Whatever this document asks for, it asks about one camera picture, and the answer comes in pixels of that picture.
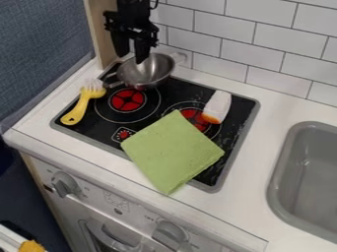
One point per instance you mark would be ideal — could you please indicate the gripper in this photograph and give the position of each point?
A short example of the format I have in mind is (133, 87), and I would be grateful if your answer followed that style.
(130, 23)

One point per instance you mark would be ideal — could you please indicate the silver pot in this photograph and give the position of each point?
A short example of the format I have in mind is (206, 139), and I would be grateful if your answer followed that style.
(146, 70)

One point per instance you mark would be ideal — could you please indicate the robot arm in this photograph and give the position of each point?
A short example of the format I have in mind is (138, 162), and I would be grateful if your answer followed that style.
(133, 4)

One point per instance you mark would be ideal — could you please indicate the toy stove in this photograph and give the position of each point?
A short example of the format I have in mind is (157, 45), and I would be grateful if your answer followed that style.
(149, 124)

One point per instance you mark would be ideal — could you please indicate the yellow brush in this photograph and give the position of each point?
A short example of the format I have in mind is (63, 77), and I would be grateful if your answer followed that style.
(83, 102)

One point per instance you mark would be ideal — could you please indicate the white and orange toy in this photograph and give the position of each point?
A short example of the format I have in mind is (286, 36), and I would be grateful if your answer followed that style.
(216, 107)

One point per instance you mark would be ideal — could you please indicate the green cloth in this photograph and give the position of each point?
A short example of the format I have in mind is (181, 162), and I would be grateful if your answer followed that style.
(171, 151)

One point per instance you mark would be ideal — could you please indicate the toy sink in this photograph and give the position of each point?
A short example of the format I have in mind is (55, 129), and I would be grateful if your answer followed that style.
(304, 181)

